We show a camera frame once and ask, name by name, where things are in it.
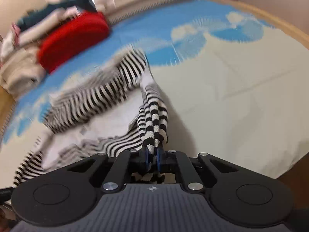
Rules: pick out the dark teal shark plush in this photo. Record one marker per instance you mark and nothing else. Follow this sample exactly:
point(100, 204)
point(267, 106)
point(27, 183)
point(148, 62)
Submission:
point(35, 17)

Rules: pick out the red folded blanket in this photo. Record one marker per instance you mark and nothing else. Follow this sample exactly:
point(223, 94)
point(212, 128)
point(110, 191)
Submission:
point(72, 38)

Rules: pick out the cream folded quilt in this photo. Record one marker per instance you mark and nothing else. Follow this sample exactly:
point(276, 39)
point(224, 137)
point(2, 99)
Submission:
point(22, 72)

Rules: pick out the blue patterned bed sheet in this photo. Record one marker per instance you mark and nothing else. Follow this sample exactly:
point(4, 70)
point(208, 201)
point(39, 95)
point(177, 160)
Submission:
point(236, 86)

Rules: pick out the white folded bedding stack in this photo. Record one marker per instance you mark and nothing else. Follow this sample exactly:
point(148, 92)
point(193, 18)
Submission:
point(16, 38)

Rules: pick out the striped white hooded sweater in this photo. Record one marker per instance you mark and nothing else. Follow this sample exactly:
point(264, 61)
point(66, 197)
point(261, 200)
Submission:
point(118, 108)

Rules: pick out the white plush toy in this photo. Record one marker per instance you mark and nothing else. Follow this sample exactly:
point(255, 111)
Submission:
point(103, 5)

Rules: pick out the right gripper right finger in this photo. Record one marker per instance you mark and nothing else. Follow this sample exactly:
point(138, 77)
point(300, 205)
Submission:
point(239, 195)

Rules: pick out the wooden bed frame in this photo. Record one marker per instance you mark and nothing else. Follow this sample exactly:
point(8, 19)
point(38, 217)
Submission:
point(259, 14)

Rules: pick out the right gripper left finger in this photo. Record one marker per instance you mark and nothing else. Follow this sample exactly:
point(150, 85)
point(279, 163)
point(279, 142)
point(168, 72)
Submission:
point(68, 194)

